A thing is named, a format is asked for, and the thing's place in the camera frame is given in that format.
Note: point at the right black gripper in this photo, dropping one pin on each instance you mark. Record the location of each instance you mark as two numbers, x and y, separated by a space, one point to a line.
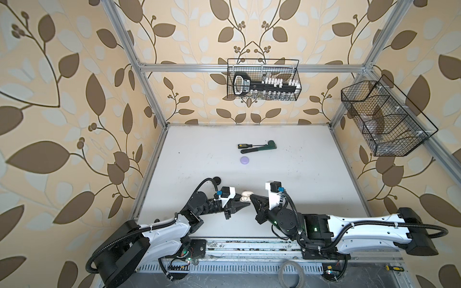
263 207

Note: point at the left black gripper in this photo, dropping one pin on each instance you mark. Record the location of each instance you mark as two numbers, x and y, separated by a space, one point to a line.
236 207

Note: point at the white earbud charging case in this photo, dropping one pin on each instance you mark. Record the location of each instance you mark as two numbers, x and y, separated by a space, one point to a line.
246 196

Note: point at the purple round earbud case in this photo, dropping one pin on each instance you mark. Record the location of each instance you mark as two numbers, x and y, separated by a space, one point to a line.
244 160

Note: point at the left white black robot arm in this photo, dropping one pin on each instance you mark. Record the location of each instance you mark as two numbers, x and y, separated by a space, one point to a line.
133 245

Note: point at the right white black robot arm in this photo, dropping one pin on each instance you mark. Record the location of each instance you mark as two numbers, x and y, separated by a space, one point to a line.
327 235

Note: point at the black round earbud case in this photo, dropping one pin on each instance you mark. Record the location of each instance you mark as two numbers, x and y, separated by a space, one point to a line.
217 180

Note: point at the black tool set in basket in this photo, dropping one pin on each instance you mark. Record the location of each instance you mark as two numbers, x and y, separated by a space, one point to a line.
264 86

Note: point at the small yellow black screwdriver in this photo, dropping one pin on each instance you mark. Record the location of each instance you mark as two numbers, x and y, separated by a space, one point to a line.
394 268

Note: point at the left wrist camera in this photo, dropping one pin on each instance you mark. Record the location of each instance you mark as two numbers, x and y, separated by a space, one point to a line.
225 195

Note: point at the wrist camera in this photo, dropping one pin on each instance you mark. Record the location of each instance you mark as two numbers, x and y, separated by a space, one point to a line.
275 191
225 195

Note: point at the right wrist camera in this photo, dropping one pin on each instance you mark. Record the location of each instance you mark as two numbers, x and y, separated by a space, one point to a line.
275 191

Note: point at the green handled tool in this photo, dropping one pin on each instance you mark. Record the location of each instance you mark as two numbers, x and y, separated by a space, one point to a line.
270 145

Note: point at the back wire basket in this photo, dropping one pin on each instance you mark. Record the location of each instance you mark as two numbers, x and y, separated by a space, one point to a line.
281 68

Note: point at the side wire basket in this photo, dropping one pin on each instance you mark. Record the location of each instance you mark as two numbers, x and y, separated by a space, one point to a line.
392 124

